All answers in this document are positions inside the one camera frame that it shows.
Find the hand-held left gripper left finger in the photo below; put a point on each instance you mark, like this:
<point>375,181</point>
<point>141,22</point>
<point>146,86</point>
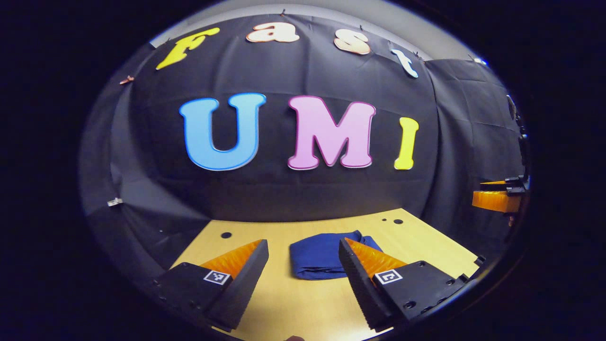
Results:
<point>244,284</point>

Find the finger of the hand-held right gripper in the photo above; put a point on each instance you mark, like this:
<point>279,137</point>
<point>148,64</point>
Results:
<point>494,201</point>
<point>513,182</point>

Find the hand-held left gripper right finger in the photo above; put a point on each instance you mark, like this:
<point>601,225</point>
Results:
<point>362,284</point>

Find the blue jeans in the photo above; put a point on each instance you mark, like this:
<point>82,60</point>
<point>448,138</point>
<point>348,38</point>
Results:
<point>317,255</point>

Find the dark metal stand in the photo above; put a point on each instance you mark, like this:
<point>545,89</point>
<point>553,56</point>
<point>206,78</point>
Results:
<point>520,128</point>

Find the black backdrop cloth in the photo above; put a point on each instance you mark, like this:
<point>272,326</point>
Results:
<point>284,189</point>

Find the white cloth clip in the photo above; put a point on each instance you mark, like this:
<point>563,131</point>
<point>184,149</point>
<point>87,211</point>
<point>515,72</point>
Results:
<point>114,201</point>

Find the copper cloth clip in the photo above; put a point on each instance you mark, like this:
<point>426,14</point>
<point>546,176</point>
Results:
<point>126,79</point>

